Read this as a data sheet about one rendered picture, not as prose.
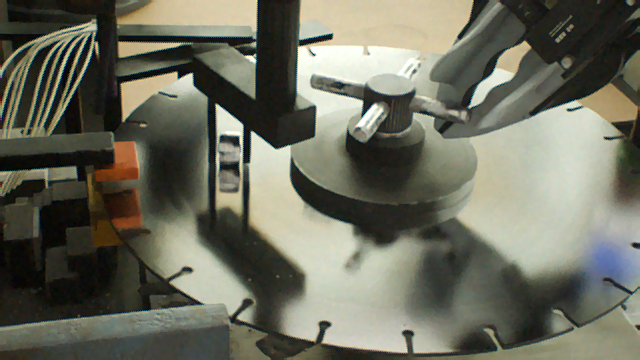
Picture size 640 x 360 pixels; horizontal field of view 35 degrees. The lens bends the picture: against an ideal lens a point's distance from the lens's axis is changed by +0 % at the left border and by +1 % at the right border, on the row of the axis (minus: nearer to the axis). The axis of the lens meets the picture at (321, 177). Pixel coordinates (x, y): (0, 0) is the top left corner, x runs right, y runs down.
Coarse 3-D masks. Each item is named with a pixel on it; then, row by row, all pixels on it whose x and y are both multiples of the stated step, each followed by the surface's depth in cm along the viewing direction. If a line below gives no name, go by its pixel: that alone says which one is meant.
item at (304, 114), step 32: (256, 32) 51; (288, 32) 50; (224, 64) 56; (256, 64) 52; (288, 64) 51; (224, 96) 55; (256, 96) 53; (288, 96) 52; (256, 128) 53; (288, 128) 52
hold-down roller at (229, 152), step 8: (224, 136) 59; (232, 136) 59; (224, 144) 58; (232, 144) 58; (240, 144) 59; (224, 152) 58; (232, 152) 58; (240, 152) 59; (224, 160) 59; (232, 160) 59; (240, 160) 59
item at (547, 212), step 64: (320, 64) 72; (384, 64) 72; (128, 128) 63; (192, 128) 63; (512, 128) 65; (576, 128) 66; (128, 192) 57; (192, 192) 57; (256, 192) 57; (512, 192) 59; (576, 192) 59; (192, 256) 52; (256, 256) 52; (320, 256) 52; (384, 256) 53; (448, 256) 53; (512, 256) 53; (576, 256) 54; (256, 320) 48; (320, 320) 48; (384, 320) 49; (448, 320) 49; (512, 320) 49; (576, 320) 49
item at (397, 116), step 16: (416, 64) 61; (320, 80) 59; (336, 80) 59; (368, 80) 58; (384, 80) 58; (400, 80) 58; (352, 96) 58; (368, 96) 57; (384, 96) 57; (400, 96) 57; (416, 96) 57; (368, 112) 56; (384, 112) 56; (400, 112) 57; (416, 112) 57; (432, 112) 57; (448, 112) 57; (464, 112) 56; (368, 128) 54; (384, 128) 58; (400, 128) 58
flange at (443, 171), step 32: (320, 128) 62; (352, 128) 59; (416, 128) 59; (320, 160) 59; (352, 160) 58; (384, 160) 58; (416, 160) 59; (448, 160) 59; (320, 192) 57; (352, 192) 56; (384, 192) 56; (416, 192) 56; (448, 192) 57
